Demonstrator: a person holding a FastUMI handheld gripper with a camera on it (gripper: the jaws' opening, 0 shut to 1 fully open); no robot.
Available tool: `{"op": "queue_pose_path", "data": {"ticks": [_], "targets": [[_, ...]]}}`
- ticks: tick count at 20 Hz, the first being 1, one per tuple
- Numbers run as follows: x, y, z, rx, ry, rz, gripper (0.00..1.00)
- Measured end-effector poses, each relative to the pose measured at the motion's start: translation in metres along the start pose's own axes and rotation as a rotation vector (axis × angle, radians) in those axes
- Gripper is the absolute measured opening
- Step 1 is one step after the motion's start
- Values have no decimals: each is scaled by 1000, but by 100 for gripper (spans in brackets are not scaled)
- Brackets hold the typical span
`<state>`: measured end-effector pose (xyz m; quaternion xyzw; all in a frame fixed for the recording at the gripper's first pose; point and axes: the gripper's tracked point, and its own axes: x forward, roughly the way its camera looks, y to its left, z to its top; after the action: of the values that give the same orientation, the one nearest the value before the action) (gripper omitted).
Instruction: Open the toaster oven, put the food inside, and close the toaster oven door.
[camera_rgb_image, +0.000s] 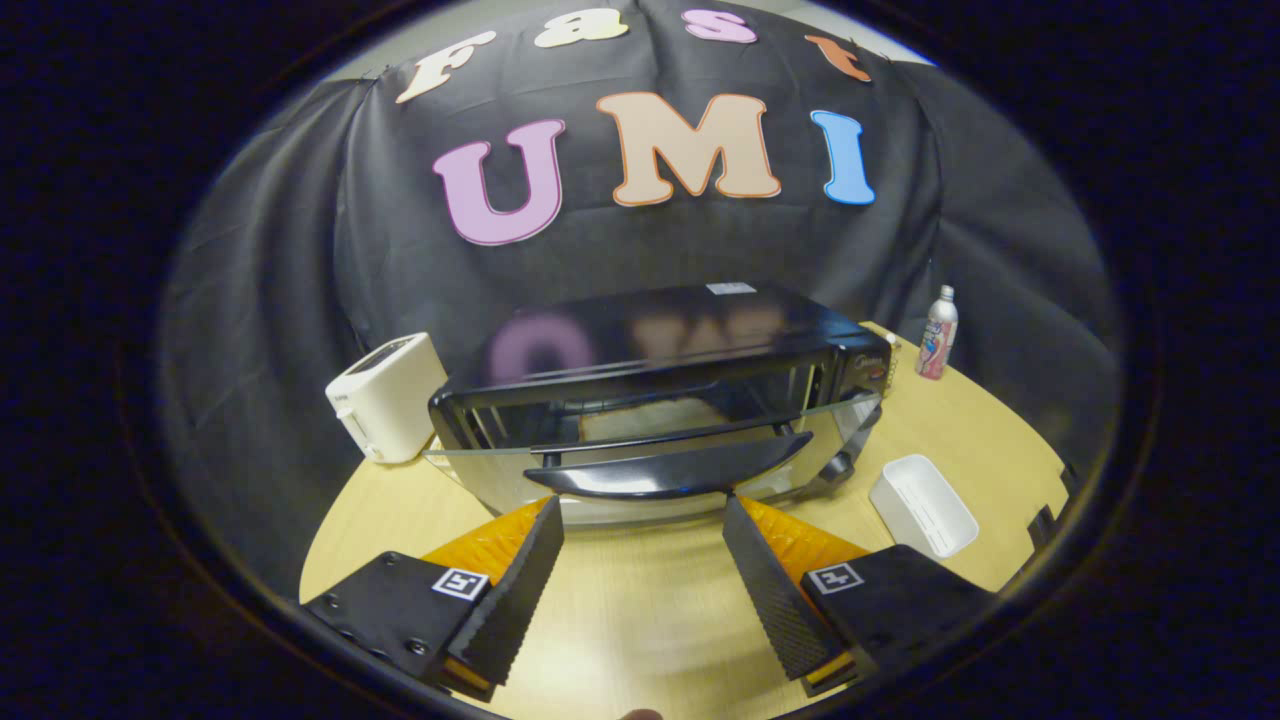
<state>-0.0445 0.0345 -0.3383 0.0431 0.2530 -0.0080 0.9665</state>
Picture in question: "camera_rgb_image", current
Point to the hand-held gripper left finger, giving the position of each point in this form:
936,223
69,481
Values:
510,595

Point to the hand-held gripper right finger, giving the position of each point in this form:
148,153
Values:
770,595

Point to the black toaster oven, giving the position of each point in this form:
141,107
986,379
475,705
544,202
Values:
680,330

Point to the white pop-up toaster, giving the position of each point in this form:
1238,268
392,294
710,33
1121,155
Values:
385,405

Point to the white rectangular tray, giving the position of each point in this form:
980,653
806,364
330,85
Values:
925,505

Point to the pink and white bottle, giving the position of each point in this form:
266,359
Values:
937,335

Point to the black bracket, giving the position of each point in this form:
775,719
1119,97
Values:
1044,525
1070,480

